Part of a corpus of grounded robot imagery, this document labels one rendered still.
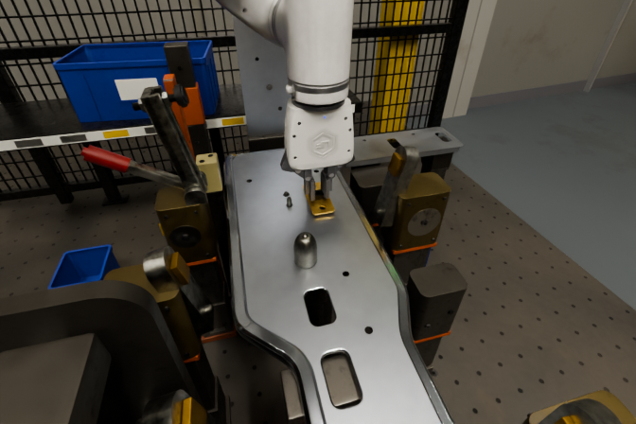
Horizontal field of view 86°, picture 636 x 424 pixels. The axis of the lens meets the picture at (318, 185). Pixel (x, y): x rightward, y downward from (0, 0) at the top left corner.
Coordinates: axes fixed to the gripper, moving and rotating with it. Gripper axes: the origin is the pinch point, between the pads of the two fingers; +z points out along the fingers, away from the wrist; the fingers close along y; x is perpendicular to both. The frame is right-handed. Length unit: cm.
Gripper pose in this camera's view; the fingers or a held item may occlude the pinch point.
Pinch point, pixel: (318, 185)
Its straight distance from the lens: 57.3
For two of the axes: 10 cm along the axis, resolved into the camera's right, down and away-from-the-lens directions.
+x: -2.5, -5.7, 7.8
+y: 9.7, -1.4, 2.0
